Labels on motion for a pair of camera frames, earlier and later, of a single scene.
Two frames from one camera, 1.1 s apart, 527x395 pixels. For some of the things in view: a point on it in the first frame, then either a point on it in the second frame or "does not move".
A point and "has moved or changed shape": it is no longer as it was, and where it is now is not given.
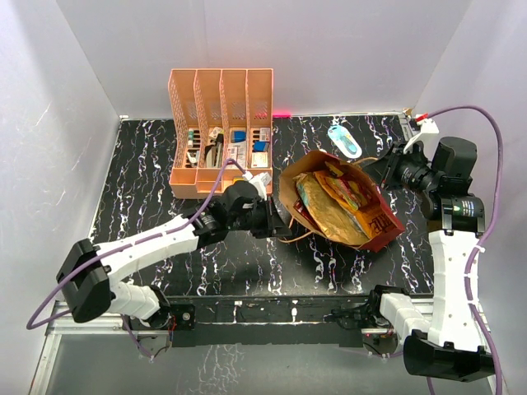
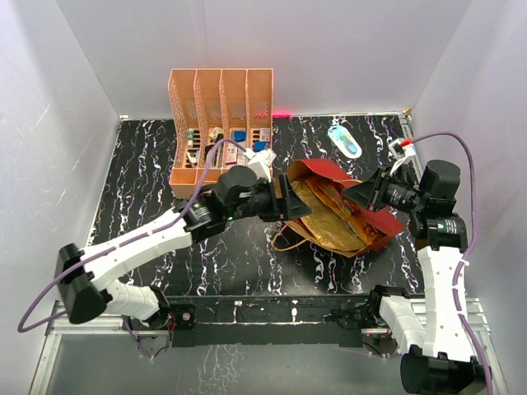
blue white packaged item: (344, 141) does not move
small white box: (216, 130) does not move
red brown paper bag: (311, 161) has moved or changed shape
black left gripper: (278, 226) -> (294, 206)
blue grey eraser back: (238, 136) does not move
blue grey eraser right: (261, 146) does not move
